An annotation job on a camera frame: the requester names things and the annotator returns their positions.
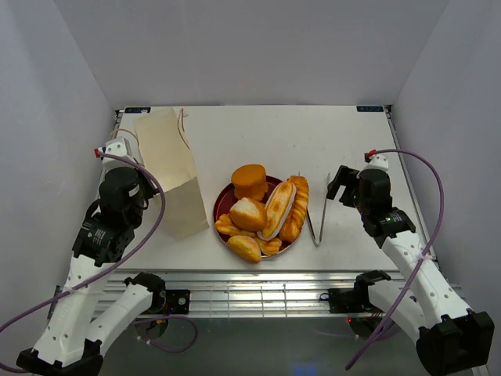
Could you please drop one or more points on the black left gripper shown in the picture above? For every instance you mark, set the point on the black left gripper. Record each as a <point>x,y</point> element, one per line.
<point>145,187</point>

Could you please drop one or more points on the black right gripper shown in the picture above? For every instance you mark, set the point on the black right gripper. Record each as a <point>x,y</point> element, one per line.
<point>348,188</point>

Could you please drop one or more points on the cream paper bag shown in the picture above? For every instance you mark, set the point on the cream paper bag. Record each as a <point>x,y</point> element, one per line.
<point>166,154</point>

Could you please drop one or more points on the long braided pastry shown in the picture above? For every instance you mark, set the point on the long braided pastry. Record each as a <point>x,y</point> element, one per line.
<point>294,222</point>

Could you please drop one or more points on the round orange bun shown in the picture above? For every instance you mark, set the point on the round orange bun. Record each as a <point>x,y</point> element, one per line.
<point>250,181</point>

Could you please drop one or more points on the sugared round bread roll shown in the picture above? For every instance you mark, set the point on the sugared round bread roll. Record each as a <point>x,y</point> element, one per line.
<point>248,214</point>

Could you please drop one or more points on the golden turnover bread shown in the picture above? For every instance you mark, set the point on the golden turnover bread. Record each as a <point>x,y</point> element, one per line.
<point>245,247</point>

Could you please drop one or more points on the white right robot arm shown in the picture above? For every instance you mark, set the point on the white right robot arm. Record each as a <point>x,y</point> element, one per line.
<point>449,336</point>

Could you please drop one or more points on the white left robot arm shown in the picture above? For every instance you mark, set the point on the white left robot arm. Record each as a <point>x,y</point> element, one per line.
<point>75,342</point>

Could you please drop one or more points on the long white-edged bread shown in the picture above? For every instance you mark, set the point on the long white-edged bread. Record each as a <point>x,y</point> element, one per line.
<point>277,209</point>

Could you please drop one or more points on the blue label sticker right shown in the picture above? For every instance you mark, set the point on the blue label sticker right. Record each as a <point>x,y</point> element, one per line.
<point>370,109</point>

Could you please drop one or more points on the blue label sticker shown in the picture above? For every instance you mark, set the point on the blue label sticker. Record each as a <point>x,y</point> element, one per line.
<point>137,110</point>
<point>370,109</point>

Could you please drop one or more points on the blue label sticker left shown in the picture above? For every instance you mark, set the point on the blue label sticker left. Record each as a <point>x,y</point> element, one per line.
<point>137,110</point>

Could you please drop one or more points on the dark red round plate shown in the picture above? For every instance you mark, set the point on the dark red round plate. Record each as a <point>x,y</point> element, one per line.
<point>227,198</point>

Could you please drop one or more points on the small twisted pastry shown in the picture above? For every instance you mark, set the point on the small twisted pastry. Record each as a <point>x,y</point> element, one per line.
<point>224,225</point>

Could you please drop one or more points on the small croissant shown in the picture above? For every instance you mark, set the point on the small croissant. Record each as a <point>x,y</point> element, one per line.
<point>269,247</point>

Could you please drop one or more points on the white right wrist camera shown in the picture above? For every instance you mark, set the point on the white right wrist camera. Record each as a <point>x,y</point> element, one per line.
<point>375,161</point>

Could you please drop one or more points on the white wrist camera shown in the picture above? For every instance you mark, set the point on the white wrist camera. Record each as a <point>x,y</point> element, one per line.
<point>375,161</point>
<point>119,146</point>

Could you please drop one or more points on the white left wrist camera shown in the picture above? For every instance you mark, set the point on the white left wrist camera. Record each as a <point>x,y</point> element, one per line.
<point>119,146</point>

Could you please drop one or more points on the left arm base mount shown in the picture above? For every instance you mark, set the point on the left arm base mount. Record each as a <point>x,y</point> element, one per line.
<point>174,302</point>

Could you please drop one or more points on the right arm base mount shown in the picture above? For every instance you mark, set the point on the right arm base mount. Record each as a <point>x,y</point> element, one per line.
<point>345,301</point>

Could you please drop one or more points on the aluminium frame rail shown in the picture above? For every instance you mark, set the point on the aluminium frame rail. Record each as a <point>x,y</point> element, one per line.
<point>258,294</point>

